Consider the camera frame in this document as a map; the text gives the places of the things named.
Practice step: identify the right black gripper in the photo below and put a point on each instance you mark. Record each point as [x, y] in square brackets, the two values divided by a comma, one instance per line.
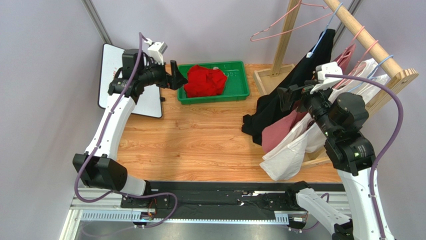
[298, 94]

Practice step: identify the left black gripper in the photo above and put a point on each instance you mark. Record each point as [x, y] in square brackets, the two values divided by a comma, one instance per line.
[174, 81]

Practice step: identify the black t shirt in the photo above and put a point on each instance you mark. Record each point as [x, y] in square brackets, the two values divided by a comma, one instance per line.
[273, 107]

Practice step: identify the blue wire hanger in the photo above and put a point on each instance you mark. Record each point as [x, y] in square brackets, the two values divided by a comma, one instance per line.
[312, 51]

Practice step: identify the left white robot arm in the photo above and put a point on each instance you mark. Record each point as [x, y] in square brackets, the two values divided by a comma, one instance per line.
[97, 167]

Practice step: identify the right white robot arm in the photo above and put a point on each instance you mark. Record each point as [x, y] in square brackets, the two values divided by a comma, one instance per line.
[351, 154]

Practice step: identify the red t shirt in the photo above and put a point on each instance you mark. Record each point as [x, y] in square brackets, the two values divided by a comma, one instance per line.
[204, 82]

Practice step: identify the hanging pink t shirt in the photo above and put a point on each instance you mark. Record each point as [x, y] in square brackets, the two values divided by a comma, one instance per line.
[275, 133]

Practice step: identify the hanging white t shirt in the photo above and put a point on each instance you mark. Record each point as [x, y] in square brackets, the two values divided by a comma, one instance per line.
[315, 138]
[281, 163]

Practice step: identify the white whiteboard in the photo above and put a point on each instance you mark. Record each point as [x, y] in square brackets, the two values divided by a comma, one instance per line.
[149, 103]

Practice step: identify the green plastic tray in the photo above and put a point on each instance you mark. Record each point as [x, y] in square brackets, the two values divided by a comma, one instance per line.
[236, 88]

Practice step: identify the wooden clothes rack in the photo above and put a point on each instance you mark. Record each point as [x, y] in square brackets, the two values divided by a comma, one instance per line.
[400, 78]

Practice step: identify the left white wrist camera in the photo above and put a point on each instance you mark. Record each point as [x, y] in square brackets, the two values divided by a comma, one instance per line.
[156, 50]

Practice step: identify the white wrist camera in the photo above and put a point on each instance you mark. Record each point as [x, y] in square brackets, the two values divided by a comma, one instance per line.
[156, 50]
[327, 75]

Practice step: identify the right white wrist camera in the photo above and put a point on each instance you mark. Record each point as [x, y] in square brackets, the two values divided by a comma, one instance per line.
[327, 75]

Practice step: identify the pink wire hanger empty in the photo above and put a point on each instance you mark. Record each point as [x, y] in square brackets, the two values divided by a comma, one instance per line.
[287, 19]

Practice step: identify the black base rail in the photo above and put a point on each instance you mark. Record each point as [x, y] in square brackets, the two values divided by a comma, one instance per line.
[224, 201]

